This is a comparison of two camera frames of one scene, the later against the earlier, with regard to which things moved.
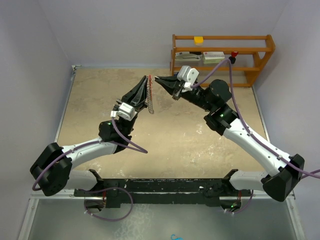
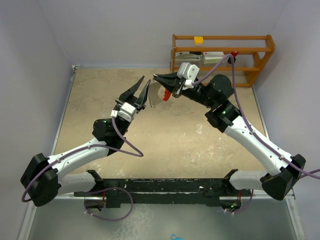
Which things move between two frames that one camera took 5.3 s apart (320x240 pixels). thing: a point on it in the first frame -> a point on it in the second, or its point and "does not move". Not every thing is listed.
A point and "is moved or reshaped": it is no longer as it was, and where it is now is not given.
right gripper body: [178, 89] does not move
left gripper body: [137, 109] does not move
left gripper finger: [128, 97] does not move
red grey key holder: [149, 95] is moved or reshaped
